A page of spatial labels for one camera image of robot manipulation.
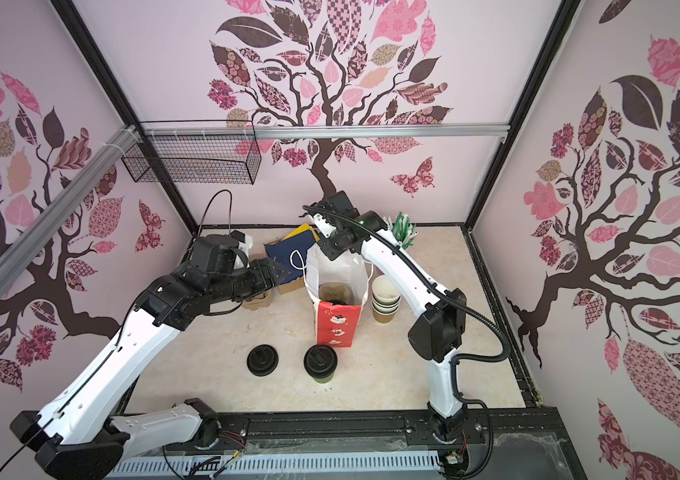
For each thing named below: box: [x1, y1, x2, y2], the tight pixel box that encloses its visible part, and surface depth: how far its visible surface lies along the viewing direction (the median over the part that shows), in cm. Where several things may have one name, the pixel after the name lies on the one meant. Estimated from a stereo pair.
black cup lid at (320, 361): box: [303, 344, 338, 379], surface depth 76 cm
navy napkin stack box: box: [264, 223, 321, 285], surface depth 112 cm
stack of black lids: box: [246, 344, 279, 377], surface depth 85 cm
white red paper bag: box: [304, 244, 373, 348], surface depth 80 cm
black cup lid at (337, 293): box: [318, 282, 360, 305], surface depth 99 cm
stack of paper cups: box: [371, 274, 402, 324], surface depth 85 cm
